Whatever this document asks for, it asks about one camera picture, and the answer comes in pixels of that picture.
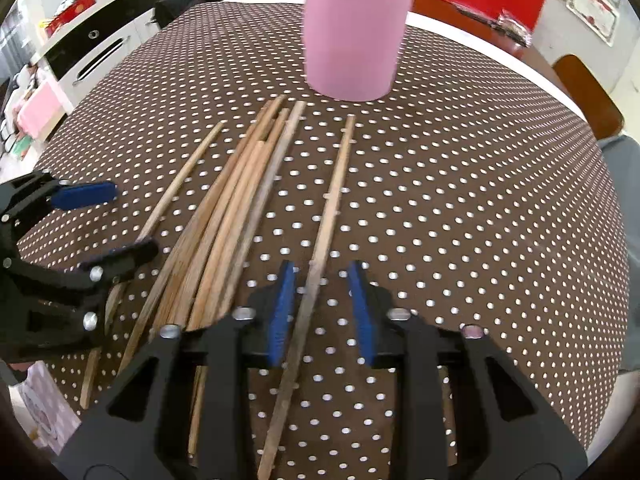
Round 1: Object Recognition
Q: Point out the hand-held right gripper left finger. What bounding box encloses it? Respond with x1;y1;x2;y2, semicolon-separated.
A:
50;259;301;480

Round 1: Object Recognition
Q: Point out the pink patterned bag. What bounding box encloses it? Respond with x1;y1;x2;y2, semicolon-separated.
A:
10;360;83;456

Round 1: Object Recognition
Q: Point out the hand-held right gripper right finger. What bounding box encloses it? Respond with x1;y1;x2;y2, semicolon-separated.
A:
345;259;589;480

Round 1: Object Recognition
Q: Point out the wooden chopstick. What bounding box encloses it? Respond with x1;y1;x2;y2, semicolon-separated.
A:
80;121;226;410
256;115;357;480

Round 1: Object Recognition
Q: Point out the white and black cabinet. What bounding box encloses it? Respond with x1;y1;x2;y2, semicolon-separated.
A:
37;0;198;98

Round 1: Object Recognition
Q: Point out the pink cylindrical cup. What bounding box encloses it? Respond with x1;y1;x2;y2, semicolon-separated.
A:
302;0;416;102

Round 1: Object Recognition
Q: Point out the grey cloth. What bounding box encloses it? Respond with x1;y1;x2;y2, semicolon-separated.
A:
597;132;640;376

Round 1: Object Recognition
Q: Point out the framed certificate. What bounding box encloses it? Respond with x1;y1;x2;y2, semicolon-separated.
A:
565;0;623;46

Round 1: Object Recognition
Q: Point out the red gift box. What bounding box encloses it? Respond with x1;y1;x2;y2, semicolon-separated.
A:
45;0;98;36

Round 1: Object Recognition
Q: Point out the bunch of wooden chopsticks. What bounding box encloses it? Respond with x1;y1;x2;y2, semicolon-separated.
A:
117;94;307;461

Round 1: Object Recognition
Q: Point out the clear plastic packet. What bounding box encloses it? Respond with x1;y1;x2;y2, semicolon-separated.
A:
495;10;533;47

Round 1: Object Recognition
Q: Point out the brown polka-dot tablecloth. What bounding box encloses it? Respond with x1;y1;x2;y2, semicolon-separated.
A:
15;0;631;480

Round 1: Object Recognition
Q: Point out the brown wooden chair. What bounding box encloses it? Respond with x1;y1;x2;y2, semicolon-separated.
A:
551;55;626;141

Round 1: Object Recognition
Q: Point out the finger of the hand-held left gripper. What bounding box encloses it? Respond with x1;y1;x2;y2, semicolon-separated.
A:
0;239;160;362
0;170;119;242

